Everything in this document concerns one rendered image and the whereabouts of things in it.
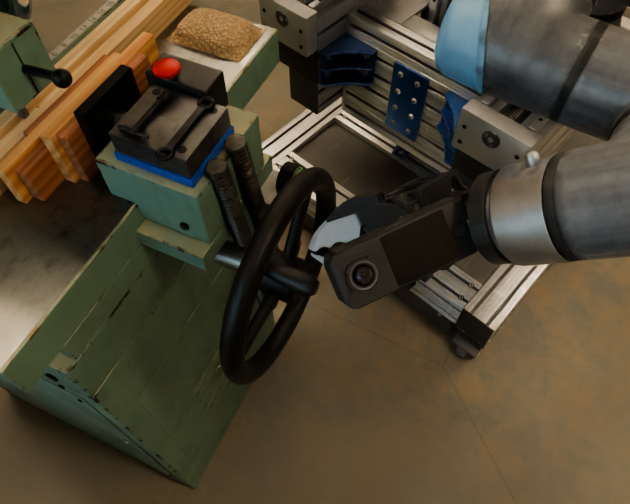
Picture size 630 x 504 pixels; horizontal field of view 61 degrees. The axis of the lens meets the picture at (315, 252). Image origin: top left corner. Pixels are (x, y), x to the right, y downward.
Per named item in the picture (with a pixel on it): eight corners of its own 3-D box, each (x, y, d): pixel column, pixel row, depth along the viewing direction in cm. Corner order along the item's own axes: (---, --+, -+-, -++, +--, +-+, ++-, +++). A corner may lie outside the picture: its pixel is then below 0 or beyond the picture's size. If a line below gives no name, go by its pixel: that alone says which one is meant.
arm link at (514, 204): (561, 280, 35) (527, 162, 34) (498, 284, 39) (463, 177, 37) (599, 237, 40) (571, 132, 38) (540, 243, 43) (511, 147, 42)
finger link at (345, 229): (340, 233, 58) (407, 221, 51) (303, 255, 54) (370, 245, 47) (330, 206, 57) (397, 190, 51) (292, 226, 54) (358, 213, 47)
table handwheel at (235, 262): (356, 205, 83) (285, 381, 81) (242, 165, 88) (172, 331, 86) (326, 139, 55) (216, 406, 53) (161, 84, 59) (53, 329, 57)
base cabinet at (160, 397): (195, 493, 129) (92, 405, 70) (7, 394, 143) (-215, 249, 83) (279, 336, 152) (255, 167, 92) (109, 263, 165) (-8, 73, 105)
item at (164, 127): (194, 188, 57) (183, 152, 52) (108, 156, 60) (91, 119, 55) (252, 110, 64) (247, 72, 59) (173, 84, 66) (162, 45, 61)
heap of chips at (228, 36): (239, 62, 77) (236, 46, 75) (165, 40, 80) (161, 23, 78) (266, 29, 82) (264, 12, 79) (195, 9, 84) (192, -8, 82)
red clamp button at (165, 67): (171, 84, 58) (169, 76, 57) (148, 76, 59) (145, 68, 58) (186, 67, 59) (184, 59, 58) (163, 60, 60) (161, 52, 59)
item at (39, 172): (44, 202, 64) (25, 174, 60) (33, 197, 64) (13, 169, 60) (160, 76, 76) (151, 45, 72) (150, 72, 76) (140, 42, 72)
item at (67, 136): (90, 182, 65) (66, 139, 59) (80, 179, 66) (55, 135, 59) (162, 101, 73) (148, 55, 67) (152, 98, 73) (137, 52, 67)
